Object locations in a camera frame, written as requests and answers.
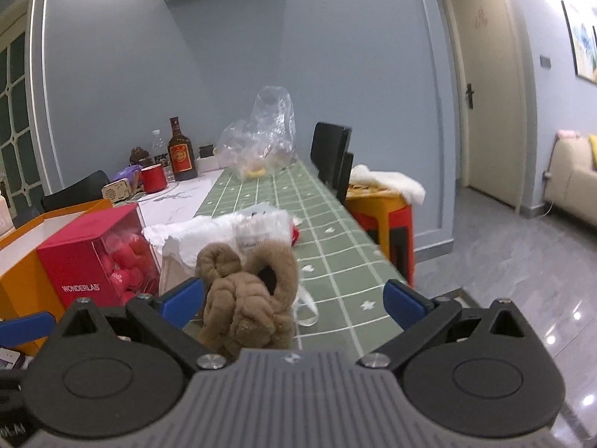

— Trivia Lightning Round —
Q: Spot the clear water bottle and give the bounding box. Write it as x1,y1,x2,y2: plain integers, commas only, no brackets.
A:
149,130,175,182

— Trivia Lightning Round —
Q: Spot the orange cardboard box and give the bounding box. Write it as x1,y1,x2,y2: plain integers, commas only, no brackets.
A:
0,199,115,356

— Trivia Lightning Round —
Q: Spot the small beige radio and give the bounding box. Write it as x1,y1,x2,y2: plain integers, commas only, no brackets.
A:
101,180,132,205

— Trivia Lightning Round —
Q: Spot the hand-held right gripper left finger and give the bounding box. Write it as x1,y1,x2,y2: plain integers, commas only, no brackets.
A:
49,277,230,375

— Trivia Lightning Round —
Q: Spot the red plastic stool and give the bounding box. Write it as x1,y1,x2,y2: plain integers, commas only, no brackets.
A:
361,205,416,289

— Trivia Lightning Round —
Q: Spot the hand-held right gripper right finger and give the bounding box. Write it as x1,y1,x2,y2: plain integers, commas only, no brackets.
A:
358,279,538,375

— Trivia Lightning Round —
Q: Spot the dark liquor bottle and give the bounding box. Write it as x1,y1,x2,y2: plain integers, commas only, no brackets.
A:
167,116,199,182

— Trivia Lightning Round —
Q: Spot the beige sofa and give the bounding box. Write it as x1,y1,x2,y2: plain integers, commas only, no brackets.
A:
543,135,597,230

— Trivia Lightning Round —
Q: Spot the cream door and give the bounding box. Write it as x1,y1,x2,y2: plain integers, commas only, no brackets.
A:
441,0,529,209

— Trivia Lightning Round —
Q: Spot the black dining chair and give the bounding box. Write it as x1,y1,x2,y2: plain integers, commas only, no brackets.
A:
40,170,112,214
310,121,353,186
336,152,355,206

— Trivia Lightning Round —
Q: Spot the glass panel door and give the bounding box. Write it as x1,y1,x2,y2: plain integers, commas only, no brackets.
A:
0,0,46,218

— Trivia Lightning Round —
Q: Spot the orange plastic stool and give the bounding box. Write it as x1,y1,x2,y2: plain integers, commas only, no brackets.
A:
345,187,412,244

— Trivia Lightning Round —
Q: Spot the red mug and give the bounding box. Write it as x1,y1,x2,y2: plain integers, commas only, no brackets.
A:
140,164,168,194

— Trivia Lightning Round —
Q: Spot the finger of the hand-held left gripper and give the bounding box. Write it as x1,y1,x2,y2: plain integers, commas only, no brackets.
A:
0,312,57,350

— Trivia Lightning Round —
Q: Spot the white fluffy towel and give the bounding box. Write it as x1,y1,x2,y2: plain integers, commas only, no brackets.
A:
141,210,292,267

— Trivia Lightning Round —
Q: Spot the red box with clear window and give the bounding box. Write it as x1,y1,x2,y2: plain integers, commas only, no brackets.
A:
36,203,162,309

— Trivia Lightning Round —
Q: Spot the green checked tablecloth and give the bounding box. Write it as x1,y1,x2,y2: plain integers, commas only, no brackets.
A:
182,159,462,353

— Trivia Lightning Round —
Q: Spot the framed wall picture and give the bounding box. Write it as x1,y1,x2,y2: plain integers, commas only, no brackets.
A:
561,0,597,86

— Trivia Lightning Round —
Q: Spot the brown plush toy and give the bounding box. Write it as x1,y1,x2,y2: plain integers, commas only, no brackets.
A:
193,239,299,363

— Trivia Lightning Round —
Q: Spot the purple box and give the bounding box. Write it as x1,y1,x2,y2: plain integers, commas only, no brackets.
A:
111,164,143,188

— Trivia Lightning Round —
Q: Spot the clear plastic bag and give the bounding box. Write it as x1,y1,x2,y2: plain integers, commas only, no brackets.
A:
215,85,297,180

